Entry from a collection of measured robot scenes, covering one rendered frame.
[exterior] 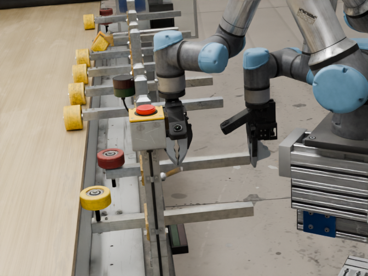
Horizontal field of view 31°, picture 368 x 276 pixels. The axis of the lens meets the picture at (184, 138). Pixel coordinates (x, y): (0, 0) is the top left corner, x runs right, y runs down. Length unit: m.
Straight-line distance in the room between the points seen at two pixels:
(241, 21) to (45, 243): 0.73
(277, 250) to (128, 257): 1.29
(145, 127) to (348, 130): 0.55
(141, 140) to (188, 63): 0.39
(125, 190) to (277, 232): 1.12
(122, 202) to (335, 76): 1.08
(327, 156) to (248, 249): 1.52
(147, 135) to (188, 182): 2.51
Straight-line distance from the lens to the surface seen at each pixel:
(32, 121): 2.35
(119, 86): 1.84
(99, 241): 2.10
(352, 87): 1.48
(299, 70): 1.90
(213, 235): 3.29
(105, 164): 1.96
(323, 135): 1.68
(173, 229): 1.96
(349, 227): 1.83
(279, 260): 3.09
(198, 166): 2.00
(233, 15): 1.72
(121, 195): 2.37
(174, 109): 1.74
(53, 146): 2.11
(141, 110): 1.34
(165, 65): 1.71
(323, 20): 1.49
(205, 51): 1.64
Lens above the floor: 1.68
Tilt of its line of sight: 22 degrees down
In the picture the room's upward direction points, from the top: 4 degrees counter-clockwise
